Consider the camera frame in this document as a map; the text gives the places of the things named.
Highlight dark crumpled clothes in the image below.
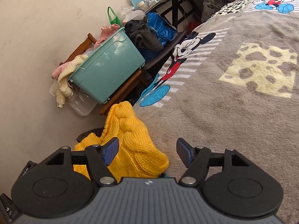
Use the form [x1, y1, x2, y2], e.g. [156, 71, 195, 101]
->
[121, 19, 164, 55]

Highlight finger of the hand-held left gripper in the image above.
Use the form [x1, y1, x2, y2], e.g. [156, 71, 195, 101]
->
[77, 128, 104, 143]

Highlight grey cartoon printed blanket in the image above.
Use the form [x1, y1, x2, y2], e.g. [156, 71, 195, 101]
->
[135, 0, 299, 224]

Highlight green bag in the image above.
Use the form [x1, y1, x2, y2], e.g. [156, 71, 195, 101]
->
[107, 7, 122, 27]

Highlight black table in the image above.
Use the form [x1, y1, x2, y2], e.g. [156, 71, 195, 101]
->
[138, 0, 225, 32]

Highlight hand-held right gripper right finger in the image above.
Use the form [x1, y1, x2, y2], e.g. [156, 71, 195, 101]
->
[176, 138, 254, 187]

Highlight cream knitted garment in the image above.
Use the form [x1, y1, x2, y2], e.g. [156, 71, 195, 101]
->
[56, 54, 88, 109]

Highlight light pink garment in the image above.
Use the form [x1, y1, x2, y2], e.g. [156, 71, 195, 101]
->
[51, 61, 71, 80]

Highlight teal plastic storage bin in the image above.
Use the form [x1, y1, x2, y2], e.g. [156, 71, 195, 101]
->
[68, 27, 146, 105]

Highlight clear plastic container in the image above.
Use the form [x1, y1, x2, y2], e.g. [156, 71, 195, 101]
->
[49, 83, 99, 117]

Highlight wooden chair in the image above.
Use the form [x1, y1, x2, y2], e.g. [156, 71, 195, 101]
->
[59, 33, 150, 116]

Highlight white plastic bag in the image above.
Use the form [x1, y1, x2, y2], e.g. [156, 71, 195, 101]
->
[118, 5, 146, 24]

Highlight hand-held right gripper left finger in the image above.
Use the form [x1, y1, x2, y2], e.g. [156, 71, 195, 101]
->
[41, 137, 119, 186]

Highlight grey crumpled cloth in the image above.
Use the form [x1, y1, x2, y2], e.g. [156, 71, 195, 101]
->
[201, 0, 219, 23]

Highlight yellow knitted sweater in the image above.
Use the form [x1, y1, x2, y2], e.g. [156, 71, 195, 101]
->
[73, 101, 170, 183]

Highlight blue plastic bag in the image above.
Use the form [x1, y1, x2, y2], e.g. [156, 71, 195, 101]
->
[145, 12, 178, 47]

